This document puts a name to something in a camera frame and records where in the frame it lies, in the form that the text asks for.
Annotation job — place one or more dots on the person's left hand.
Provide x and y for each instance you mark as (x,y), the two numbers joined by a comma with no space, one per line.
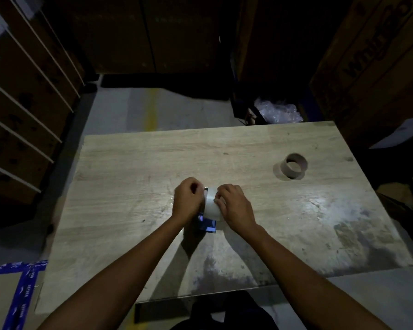
(189,201)

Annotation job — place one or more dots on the person's right hand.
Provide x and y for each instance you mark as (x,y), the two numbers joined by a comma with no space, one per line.
(239,209)

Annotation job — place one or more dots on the clear tape roll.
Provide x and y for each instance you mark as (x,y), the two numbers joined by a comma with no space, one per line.
(211,209)

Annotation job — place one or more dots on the blue tape dispenser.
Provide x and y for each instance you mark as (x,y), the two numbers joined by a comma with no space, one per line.
(208,226)

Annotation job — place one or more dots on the cardboard tape core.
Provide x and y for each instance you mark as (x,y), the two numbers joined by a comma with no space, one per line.
(285,171)

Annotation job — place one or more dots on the person's left forearm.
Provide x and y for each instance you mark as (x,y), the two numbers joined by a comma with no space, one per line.
(113,285)

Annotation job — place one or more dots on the person's right forearm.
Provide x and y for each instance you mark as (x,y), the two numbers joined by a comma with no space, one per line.
(313,285)

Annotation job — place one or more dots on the person's dark trousers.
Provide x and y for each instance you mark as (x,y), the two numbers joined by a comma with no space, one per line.
(227,317)

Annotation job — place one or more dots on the cardboard box with blue tape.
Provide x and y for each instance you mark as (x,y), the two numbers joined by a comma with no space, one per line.
(0,299)

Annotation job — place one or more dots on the black plastic bin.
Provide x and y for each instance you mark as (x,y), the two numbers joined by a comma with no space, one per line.
(241,111)

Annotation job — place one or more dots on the clear plastic wrap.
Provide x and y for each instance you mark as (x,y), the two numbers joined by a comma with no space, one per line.
(278,111)

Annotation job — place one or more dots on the flat brown cardboard piece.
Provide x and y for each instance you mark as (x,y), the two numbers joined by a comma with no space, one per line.
(395,192)

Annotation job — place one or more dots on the white flat sheet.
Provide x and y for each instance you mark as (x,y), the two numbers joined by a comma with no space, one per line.
(399,134)

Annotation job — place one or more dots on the plain brown cardboard boxes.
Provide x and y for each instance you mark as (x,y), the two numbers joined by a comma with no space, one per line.
(124,34)

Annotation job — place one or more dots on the large printed cardboard box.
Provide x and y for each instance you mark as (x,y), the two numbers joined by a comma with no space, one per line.
(389,85)

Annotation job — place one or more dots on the grey paper label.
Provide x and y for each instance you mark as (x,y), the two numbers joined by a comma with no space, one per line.
(29,5)

